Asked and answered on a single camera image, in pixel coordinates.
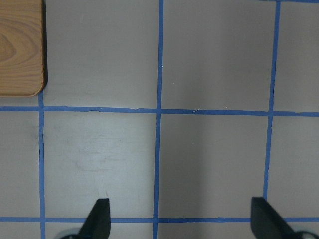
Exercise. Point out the wooden serving tray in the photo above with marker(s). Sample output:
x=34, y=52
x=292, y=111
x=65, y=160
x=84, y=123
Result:
x=22, y=48

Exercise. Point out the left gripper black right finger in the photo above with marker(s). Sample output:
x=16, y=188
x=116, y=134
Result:
x=266, y=223

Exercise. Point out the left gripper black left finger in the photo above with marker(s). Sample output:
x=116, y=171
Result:
x=98, y=223

